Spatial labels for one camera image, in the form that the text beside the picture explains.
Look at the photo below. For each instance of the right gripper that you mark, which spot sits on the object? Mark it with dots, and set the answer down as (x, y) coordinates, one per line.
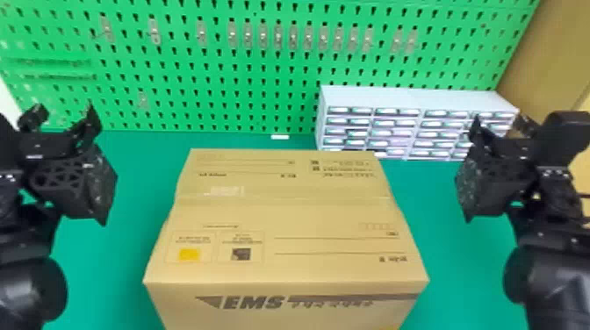
(528, 177)

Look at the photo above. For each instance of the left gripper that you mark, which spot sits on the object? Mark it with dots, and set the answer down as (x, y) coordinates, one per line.
(26, 177)

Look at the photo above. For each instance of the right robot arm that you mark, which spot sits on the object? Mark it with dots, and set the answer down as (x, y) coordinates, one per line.
(553, 285)

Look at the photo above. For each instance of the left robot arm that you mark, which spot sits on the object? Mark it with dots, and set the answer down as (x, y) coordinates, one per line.
(25, 295)

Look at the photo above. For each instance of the cardboard box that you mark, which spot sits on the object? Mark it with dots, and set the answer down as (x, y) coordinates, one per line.
(286, 239)

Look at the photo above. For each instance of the white drawer cabinet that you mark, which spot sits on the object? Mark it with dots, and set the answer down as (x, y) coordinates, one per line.
(405, 126)

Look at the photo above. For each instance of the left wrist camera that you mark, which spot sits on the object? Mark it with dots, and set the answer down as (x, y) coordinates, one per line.
(7, 143)

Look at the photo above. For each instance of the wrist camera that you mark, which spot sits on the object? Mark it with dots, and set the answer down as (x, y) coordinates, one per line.
(7, 143)
(564, 136)

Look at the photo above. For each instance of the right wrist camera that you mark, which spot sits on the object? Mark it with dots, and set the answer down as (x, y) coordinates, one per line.
(564, 136)

